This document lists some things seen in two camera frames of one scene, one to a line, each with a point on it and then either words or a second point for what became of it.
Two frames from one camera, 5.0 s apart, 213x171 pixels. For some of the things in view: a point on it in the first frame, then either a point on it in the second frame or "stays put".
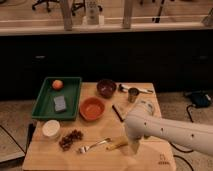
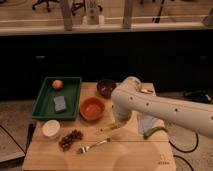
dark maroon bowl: [106, 88] stays put
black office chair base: [47, 4] stays put
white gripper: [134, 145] to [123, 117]
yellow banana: [118, 142] to [112, 127]
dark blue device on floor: [200, 98] stays put
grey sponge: [60, 103] stays put
